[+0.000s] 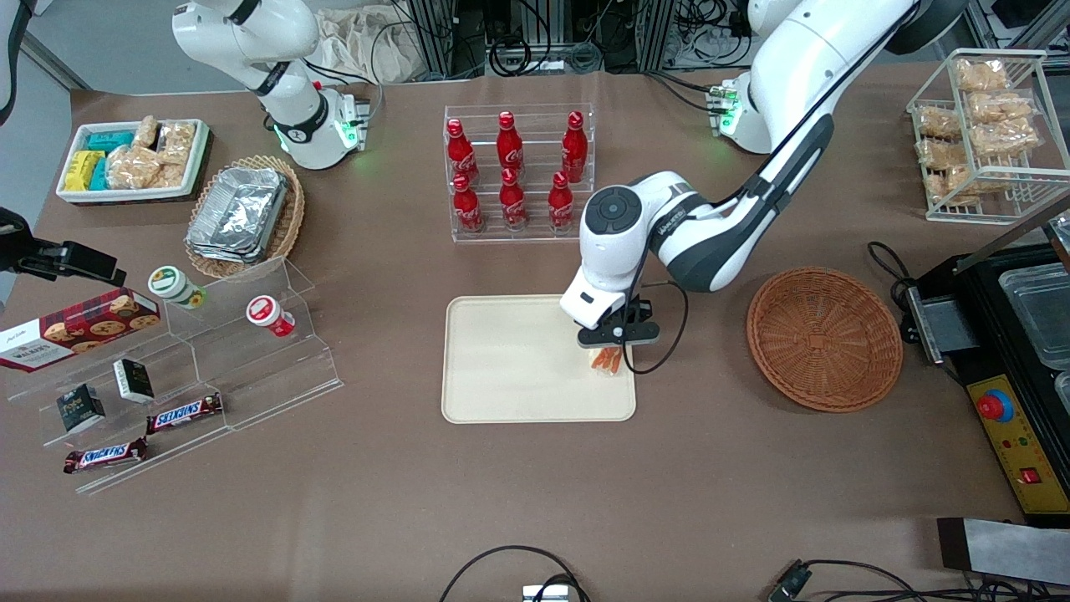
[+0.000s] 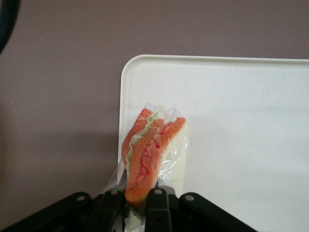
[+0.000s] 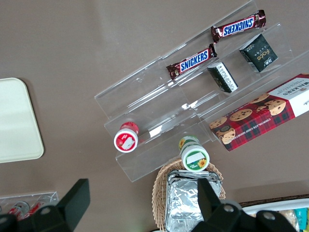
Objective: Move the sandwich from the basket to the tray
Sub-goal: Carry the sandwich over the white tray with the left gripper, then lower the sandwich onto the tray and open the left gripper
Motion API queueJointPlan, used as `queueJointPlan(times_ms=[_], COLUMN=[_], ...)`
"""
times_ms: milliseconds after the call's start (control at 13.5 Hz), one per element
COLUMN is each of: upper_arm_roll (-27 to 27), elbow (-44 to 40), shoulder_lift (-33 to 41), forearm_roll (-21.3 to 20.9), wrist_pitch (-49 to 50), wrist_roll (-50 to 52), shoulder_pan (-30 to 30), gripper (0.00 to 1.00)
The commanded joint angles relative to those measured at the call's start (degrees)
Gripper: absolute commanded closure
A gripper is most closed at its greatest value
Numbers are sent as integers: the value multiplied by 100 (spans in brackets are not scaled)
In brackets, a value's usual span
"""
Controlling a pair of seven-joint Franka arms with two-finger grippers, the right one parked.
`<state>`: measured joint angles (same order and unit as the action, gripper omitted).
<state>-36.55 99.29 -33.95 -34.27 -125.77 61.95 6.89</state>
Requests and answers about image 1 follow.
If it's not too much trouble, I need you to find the round brown wicker basket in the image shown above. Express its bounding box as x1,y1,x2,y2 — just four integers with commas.
746,266,904,414

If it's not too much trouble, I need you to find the yellow snack packet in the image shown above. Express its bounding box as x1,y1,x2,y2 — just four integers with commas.
64,150,105,192

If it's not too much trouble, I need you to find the red emergency stop button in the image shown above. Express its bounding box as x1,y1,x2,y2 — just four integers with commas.
978,389,1015,424

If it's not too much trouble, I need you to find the white wire rack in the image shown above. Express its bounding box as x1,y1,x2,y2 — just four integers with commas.
907,48,1070,225

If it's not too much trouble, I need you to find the clear acrylic bottle rack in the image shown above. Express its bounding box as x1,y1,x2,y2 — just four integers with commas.
443,103,596,244

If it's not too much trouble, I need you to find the black looped cable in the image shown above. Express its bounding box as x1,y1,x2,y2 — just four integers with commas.
439,545,590,602

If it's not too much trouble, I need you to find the beige plastic tray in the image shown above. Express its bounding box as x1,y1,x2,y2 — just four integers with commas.
441,293,638,425

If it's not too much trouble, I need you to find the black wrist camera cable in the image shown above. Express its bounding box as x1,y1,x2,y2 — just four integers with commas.
623,280,690,375

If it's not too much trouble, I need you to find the dark metal plate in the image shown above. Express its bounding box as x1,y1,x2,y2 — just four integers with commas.
936,517,1070,586

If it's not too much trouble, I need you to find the red tartan cookie box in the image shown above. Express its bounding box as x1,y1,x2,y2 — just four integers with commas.
0,288,161,374

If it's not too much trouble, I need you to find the red lid yogurt cup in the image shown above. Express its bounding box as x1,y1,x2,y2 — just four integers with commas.
246,295,296,339

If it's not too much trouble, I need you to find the aluminium frame equipment rack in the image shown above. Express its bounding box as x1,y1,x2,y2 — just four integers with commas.
405,0,753,78

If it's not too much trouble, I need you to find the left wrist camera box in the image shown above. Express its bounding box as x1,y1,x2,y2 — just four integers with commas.
577,322,661,349

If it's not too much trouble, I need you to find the small black box gold print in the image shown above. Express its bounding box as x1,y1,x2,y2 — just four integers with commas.
56,384,107,434

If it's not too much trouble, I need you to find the Snickers chocolate bar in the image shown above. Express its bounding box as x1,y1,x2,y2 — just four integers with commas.
64,436,150,475
146,392,224,436

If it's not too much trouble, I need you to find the black sealing machine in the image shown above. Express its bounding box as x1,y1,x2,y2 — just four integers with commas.
899,192,1070,528

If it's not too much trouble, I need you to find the green lid yogurt cup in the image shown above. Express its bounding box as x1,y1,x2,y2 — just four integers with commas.
148,265,206,310

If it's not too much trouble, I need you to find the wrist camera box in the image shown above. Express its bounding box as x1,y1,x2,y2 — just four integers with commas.
0,207,34,252
577,322,661,349

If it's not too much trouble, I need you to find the clear acrylic step stand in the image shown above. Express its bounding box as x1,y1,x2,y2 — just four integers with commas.
4,330,235,497
163,255,344,432

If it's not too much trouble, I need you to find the red cola bottle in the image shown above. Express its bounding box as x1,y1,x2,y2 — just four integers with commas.
499,167,528,232
446,118,480,183
451,173,486,235
548,171,576,232
497,111,525,175
562,111,589,183

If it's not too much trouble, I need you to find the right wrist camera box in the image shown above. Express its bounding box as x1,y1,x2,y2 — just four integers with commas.
0,207,34,252

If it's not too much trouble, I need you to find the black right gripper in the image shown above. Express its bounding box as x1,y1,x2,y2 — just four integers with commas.
13,242,126,287

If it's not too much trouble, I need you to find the oval light wicker basket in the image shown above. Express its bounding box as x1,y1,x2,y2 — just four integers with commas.
184,155,306,281

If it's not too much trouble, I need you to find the white rectangular snack tray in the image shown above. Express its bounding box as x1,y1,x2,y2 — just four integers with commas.
55,118,210,202

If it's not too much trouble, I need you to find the black machine power cable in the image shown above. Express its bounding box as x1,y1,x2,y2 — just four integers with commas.
865,241,918,337

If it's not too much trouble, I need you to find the stack of foil containers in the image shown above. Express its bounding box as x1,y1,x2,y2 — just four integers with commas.
186,167,290,265

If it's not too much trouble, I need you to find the black connector with cable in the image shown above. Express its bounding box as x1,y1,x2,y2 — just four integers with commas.
767,559,1070,602

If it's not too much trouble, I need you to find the small black box white side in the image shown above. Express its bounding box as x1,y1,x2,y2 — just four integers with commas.
113,358,156,405

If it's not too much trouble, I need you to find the beige cloth bag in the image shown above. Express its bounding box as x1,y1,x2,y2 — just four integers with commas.
313,7,427,84

